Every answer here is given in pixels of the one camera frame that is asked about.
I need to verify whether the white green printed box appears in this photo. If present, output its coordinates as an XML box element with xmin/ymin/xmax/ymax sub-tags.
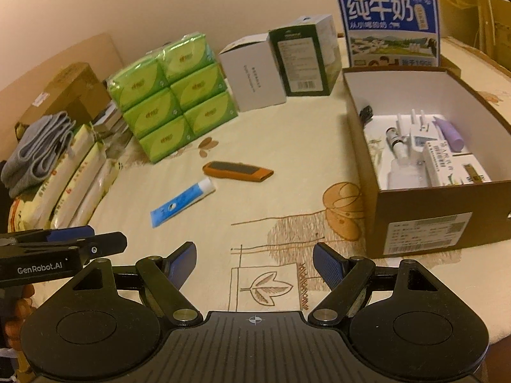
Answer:
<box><xmin>447</xmin><ymin>161</ymin><xmax>492</xmax><ymax>186</ymax></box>

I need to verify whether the white plastic bottle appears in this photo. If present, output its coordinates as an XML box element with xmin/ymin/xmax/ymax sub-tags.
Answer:
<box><xmin>385</xmin><ymin>147</ymin><xmax>434</xmax><ymax>190</ymax></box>

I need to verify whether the brown cardboard box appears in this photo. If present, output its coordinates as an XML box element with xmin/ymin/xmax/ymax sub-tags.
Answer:
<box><xmin>341</xmin><ymin>66</ymin><xmax>511</xmax><ymax>258</ymax></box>

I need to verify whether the white cardboard box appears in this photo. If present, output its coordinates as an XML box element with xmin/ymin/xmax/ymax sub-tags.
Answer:
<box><xmin>217</xmin><ymin>32</ymin><xmax>288</xmax><ymax>113</ymax></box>

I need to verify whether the dark green product box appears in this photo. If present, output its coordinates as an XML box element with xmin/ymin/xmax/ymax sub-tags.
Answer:
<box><xmin>268</xmin><ymin>14</ymin><xmax>343</xmax><ymax>97</ymax></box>

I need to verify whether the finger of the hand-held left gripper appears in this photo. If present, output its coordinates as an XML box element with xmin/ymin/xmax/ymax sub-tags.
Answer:
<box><xmin>0</xmin><ymin>225</ymin><xmax>95</xmax><ymax>245</ymax></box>
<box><xmin>8</xmin><ymin>231</ymin><xmax>128</xmax><ymax>263</ymax></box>

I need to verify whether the brown spray bottle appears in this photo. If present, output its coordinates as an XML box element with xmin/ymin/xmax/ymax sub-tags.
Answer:
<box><xmin>384</xmin><ymin>125</ymin><xmax>410</xmax><ymax>156</ymax></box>

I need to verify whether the stack of books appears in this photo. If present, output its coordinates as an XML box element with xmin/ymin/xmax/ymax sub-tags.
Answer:
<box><xmin>93</xmin><ymin>104</ymin><xmax>125</xmax><ymax>134</ymax></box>

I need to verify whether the person's left hand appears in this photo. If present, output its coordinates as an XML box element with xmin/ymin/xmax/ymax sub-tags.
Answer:
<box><xmin>5</xmin><ymin>284</ymin><xmax>36</xmax><ymax>349</ymax></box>

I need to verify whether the orange utility knife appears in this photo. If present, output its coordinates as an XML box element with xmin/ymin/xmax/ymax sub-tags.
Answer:
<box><xmin>202</xmin><ymin>161</ymin><xmax>275</xmax><ymax>184</ymax></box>

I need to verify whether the open cardboard carton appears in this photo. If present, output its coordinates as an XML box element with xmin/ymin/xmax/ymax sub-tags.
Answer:
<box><xmin>481</xmin><ymin>0</ymin><xmax>511</xmax><ymax>62</ymax></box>

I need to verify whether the purple tube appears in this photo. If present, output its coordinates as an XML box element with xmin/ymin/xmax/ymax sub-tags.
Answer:
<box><xmin>433</xmin><ymin>115</ymin><xmax>464</xmax><ymax>153</ymax></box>

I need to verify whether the white medicine box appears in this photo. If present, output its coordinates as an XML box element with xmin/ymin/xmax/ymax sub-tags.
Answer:
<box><xmin>423</xmin><ymin>140</ymin><xmax>474</xmax><ymax>186</ymax></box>

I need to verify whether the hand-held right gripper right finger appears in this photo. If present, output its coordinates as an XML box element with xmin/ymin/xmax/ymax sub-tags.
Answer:
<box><xmin>310</xmin><ymin>241</ymin><xmax>438</xmax><ymax>326</ymax></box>

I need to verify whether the white wifi repeater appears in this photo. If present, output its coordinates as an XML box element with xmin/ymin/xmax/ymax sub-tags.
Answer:
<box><xmin>395</xmin><ymin>108</ymin><xmax>440</xmax><ymax>164</ymax></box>

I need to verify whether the brown taped carton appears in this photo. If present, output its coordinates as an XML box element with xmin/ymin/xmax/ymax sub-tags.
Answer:
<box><xmin>18</xmin><ymin>62</ymin><xmax>112</xmax><ymax>128</ymax></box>

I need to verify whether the cream printed tablecloth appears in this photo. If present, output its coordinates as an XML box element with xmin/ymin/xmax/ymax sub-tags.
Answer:
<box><xmin>8</xmin><ymin>34</ymin><xmax>511</xmax><ymax>346</ymax></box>

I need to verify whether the grey folded cloth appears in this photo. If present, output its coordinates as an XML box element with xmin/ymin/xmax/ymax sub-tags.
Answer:
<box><xmin>1</xmin><ymin>112</ymin><xmax>77</xmax><ymax>199</ymax></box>

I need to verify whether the stack of rice bags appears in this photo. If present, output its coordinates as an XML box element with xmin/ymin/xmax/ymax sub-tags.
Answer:
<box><xmin>8</xmin><ymin>125</ymin><xmax>94</xmax><ymax>224</ymax></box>

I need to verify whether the blue white tube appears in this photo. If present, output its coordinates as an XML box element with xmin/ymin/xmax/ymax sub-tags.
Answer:
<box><xmin>149</xmin><ymin>179</ymin><xmax>216</xmax><ymax>229</ymax></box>

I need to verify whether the blue milk carton box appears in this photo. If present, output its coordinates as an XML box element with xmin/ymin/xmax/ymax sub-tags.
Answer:
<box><xmin>335</xmin><ymin>0</ymin><xmax>442</xmax><ymax>68</ymax></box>

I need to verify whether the bundle of green tissue packs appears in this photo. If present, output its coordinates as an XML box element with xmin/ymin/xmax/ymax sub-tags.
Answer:
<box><xmin>106</xmin><ymin>32</ymin><xmax>240</xmax><ymax>164</ymax></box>

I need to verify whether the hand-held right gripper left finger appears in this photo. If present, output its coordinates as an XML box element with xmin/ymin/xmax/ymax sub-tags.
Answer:
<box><xmin>72</xmin><ymin>241</ymin><xmax>200</xmax><ymax>326</ymax></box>

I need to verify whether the clear plastic bag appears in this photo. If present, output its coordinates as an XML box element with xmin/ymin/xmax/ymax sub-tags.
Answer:
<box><xmin>104</xmin><ymin>133</ymin><xmax>134</xmax><ymax>160</ymax></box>

